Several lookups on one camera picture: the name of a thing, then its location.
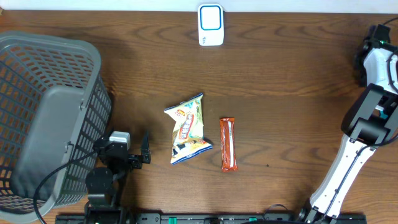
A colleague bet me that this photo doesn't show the yellow white snack bag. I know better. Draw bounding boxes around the yellow white snack bag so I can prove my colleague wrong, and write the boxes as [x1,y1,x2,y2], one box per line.
[164,93,213,165]

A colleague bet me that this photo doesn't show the red snack bar wrapper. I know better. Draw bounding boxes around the red snack bar wrapper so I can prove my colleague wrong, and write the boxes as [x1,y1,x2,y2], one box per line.
[220,118,238,172]

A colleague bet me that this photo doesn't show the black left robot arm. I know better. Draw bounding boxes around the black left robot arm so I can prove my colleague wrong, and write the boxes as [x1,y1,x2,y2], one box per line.
[83,131,151,224]

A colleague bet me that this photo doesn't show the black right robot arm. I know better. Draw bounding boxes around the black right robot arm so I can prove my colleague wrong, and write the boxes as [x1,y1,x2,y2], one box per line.
[295,22,397,223]

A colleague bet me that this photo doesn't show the white barcode scanner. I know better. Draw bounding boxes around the white barcode scanner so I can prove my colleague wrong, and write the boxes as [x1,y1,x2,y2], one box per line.
[197,3,224,47]

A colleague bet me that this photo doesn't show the grey plastic shopping basket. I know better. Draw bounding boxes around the grey plastic shopping basket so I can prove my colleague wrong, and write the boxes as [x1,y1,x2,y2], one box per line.
[1,31,111,223]

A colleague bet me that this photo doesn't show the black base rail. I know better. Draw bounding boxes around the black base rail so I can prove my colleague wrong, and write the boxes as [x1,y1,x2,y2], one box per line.
[55,213,368,224]

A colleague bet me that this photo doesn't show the black left camera cable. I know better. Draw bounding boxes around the black left camera cable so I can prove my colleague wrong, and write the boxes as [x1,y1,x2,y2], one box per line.
[32,151,99,224]

